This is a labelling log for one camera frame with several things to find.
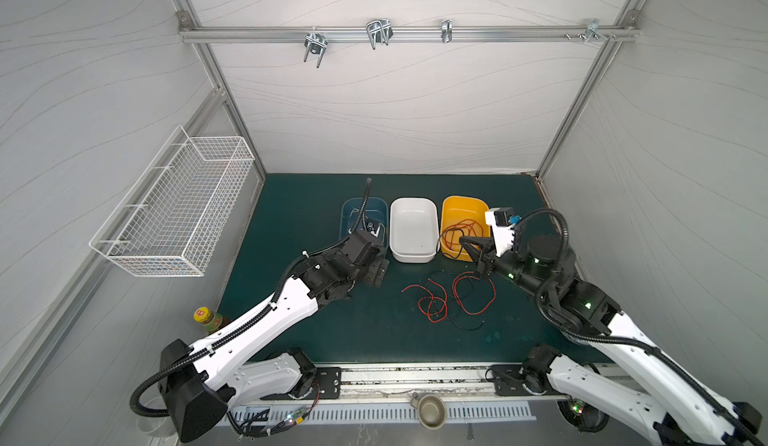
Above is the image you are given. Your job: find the green table mat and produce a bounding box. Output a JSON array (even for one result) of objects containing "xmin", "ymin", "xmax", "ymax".
[{"xmin": 219, "ymin": 174, "xmax": 603, "ymax": 363}]

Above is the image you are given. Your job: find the yellow plastic bin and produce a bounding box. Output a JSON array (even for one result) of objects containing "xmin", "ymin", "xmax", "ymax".
[{"xmin": 439, "ymin": 195, "xmax": 491, "ymax": 262}]

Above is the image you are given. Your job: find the aluminium top rail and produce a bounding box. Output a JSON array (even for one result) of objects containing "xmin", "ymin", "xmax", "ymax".
[{"xmin": 179, "ymin": 20, "xmax": 641, "ymax": 44}]

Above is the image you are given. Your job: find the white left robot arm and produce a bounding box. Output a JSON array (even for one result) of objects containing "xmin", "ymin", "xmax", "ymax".
[{"xmin": 129, "ymin": 230, "xmax": 388, "ymax": 443}]

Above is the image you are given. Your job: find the blue plastic bin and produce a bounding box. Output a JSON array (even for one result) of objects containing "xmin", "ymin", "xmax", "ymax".
[{"xmin": 339, "ymin": 197, "xmax": 389, "ymax": 246}]

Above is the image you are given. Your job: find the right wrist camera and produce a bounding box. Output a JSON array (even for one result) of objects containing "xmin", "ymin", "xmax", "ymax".
[{"xmin": 485, "ymin": 207, "xmax": 520, "ymax": 257}]

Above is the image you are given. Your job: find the black cable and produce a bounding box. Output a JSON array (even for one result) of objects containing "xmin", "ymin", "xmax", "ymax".
[{"xmin": 419, "ymin": 268, "xmax": 487, "ymax": 333}]

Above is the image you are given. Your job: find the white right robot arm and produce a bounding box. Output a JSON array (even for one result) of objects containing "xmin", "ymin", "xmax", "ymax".
[{"xmin": 459, "ymin": 235, "xmax": 762, "ymax": 445}]

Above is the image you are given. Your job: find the white plastic bin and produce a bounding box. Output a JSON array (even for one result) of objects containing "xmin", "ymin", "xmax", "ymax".
[{"xmin": 389, "ymin": 197, "xmax": 440, "ymax": 264}]

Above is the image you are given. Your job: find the grey round cup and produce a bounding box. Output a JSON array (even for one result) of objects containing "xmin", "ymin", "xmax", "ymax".
[{"xmin": 410, "ymin": 392, "xmax": 448, "ymax": 430}]

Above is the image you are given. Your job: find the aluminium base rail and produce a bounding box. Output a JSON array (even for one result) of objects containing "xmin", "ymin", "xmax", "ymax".
[{"xmin": 173, "ymin": 358, "xmax": 646, "ymax": 400}]

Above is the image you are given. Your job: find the white wire basket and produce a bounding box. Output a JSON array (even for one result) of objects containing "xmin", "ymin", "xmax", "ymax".
[{"xmin": 89, "ymin": 125, "xmax": 254, "ymax": 278}]

